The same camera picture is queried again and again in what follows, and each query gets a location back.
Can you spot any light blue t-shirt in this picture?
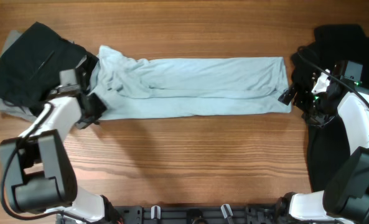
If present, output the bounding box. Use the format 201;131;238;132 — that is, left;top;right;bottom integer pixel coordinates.
90;45;291;120

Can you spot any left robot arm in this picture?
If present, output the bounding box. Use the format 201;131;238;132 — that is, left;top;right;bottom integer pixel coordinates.
0;93;124;223

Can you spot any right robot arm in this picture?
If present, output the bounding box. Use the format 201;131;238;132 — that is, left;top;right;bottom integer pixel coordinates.
265;67;369;223

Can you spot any black shirt at right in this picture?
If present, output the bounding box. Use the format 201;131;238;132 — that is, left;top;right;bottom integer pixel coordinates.
289;24;369;192

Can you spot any black folded garment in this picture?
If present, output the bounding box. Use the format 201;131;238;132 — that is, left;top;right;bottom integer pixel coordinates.
0;22;98;116

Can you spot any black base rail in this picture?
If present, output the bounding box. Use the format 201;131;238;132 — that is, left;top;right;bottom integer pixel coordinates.
55;204;284;224

